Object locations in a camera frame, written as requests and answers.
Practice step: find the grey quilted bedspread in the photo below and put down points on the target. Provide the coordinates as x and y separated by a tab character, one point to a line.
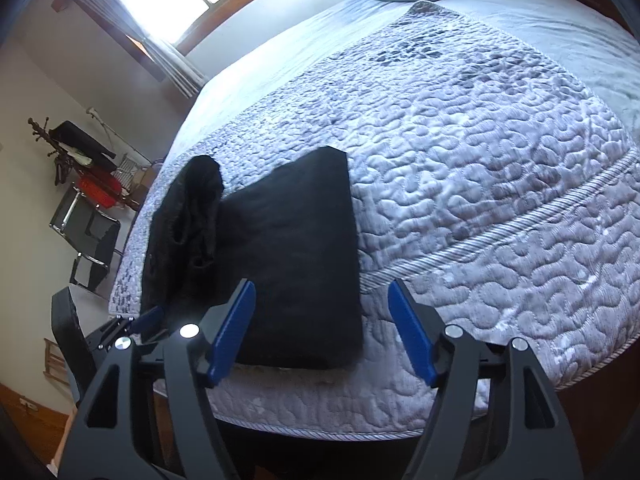
475	185

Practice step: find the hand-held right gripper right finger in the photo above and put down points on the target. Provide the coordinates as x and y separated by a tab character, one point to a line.
412	335

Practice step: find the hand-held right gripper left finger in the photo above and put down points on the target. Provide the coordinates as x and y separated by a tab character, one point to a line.
230	335

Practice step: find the small wooden frame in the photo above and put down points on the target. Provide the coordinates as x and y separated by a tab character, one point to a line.
52	360

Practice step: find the black pants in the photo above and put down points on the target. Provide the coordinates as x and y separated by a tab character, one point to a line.
295	240

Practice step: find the bed with light blue sheet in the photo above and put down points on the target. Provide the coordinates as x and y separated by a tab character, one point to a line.
300	45

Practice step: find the red bag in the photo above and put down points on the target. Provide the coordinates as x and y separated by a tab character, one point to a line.
97	190

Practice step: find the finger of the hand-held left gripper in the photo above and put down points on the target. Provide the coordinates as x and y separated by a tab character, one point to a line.
147	317

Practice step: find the grey striped curtain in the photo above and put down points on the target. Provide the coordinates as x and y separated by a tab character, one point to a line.
165	55

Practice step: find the black hanging garment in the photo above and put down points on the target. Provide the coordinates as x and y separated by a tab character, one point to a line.
80	142

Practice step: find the black metal frame chair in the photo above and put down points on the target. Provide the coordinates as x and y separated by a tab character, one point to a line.
95	240

